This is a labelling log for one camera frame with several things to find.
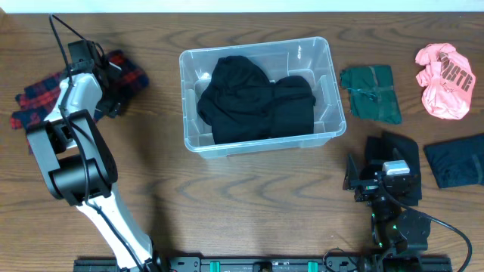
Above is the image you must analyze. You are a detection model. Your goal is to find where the clear plastic storage bin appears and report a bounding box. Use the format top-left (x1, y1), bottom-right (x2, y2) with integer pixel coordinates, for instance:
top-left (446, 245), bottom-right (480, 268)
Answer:
top-left (179, 36), bottom-right (346, 159)

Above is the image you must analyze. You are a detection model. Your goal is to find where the folded dark navy cloth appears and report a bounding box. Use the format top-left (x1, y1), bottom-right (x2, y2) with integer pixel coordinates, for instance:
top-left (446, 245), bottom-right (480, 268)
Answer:
top-left (423, 134), bottom-right (483, 189)

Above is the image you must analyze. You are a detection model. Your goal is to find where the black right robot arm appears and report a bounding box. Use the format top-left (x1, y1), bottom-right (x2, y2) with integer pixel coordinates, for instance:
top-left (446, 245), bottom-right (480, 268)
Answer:
top-left (343, 150), bottom-right (430, 255)

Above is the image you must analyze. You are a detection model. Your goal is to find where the folded black cloth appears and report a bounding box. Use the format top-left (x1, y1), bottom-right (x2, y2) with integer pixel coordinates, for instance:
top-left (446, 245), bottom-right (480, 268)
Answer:
top-left (364, 131), bottom-right (422, 200)

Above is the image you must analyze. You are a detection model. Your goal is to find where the red navy plaid shirt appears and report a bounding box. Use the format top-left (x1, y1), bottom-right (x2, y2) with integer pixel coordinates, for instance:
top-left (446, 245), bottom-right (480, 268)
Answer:
top-left (10, 50), bottom-right (149, 130)

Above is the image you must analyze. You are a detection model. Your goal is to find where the pink printed t-shirt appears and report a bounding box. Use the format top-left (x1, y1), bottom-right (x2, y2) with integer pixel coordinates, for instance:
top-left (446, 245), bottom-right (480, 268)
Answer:
top-left (415, 43), bottom-right (476, 120)

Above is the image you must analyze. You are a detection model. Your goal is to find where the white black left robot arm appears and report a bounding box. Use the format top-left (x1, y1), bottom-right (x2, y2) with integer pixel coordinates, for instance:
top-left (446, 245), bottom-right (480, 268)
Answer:
top-left (26, 63), bottom-right (163, 271)

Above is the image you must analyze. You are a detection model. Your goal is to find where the black hoodie garment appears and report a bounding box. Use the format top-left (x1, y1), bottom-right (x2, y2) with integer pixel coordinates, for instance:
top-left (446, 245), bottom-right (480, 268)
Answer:
top-left (197, 56), bottom-right (316, 144)

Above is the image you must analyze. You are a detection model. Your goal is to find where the folded dark green cloth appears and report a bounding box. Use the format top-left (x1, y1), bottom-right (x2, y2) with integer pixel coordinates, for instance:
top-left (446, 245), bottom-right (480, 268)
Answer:
top-left (340, 65), bottom-right (402, 125)

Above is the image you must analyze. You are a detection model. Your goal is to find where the black mounting rail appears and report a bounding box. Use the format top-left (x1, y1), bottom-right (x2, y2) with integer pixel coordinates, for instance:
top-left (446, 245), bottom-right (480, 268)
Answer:
top-left (73, 255), bottom-right (454, 272)

